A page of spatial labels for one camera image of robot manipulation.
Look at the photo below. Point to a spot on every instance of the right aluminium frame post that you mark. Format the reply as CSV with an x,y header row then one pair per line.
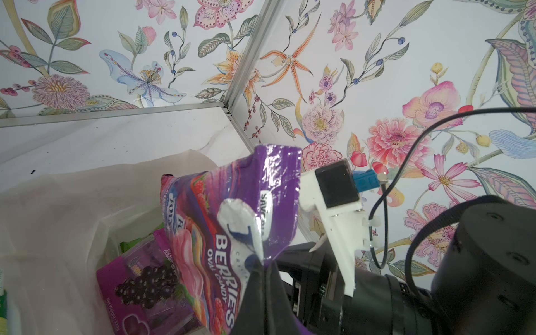
x,y
264,25

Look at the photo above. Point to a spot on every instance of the purple Fox's candy bag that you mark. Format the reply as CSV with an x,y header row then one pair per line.
x,y
220,222

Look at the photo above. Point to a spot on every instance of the white paper gift bag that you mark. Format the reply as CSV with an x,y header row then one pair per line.
x,y
57,230

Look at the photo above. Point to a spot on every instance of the purple berry biscuit pack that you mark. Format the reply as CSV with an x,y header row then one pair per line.
x,y
142,292

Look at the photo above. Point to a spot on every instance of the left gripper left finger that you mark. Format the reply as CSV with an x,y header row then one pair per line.
x,y
251,318

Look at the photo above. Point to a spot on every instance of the aluminium frame post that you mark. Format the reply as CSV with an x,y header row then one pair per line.
x,y
264,25
30,121

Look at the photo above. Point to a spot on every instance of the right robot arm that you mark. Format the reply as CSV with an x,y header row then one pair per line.
x,y
484,285

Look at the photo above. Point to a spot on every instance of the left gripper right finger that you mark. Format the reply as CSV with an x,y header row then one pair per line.
x,y
279,317

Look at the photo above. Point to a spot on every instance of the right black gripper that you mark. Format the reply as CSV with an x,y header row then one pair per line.
x,y
317,292

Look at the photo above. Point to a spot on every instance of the left aluminium frame post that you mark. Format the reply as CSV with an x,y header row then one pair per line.
x,y
30,121

